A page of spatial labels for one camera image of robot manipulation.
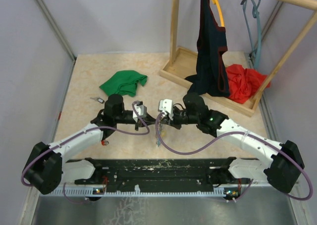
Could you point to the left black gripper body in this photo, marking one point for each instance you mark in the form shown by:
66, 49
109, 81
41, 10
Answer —
138, 124

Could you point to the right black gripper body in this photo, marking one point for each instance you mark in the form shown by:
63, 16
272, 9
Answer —
176, 122

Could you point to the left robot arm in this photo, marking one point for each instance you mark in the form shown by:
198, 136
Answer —
50, 165

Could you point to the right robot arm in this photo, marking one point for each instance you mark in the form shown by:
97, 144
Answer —
280, 164

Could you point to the green cloth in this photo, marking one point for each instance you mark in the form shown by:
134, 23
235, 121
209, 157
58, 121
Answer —
124, 82

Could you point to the red key tag with key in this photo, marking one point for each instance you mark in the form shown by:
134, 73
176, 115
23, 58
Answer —
104, 142

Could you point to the dark navy garment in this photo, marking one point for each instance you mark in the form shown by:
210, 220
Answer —
210, 77

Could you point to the red cloth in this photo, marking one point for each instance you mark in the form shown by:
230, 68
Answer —
243, 82

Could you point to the yellow hanger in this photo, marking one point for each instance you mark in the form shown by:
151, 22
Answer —
216, 3

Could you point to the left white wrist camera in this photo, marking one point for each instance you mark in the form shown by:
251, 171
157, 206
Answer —
139, 110

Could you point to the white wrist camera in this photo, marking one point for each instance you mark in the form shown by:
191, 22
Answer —
139, 110
166, 106

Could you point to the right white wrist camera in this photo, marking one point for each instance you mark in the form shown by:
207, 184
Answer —
166, 106

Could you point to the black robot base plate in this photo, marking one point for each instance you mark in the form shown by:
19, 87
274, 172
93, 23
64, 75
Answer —
161, 175

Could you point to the aluminium rail frame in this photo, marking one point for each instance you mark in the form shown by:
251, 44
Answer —
129, 176

